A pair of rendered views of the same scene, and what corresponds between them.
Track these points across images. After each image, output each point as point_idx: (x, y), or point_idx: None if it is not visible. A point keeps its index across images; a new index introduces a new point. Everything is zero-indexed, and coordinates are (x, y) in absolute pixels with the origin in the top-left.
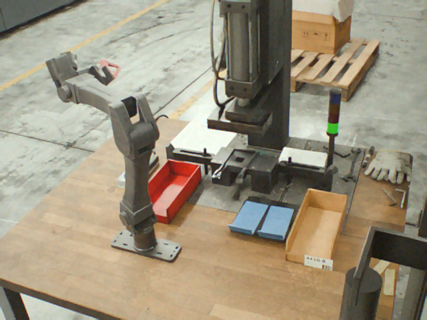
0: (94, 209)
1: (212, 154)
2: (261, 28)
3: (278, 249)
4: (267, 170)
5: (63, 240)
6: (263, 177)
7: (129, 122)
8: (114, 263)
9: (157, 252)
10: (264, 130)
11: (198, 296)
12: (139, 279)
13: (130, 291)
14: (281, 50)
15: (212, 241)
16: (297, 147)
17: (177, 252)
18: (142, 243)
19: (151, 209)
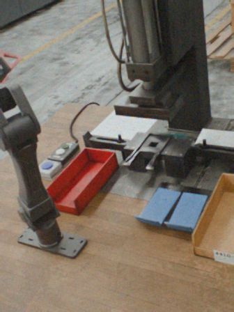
0: (9, 202)
1: (127, 140)
2: (159, 3)
3: (187, 242)
4: (180, 154)
5: None
6: (177, 162)
7: (2, 115)
8: (17, 261)
9: (61, 247)
10: (172, 113)
11: (95, 299)
12: (37, 278)
13: (26, 294)
14: (190, 26)
15: (120, 232)
16: (219, 127)
17: (81, 247)
18: (44, 239)
19: (51, 203)
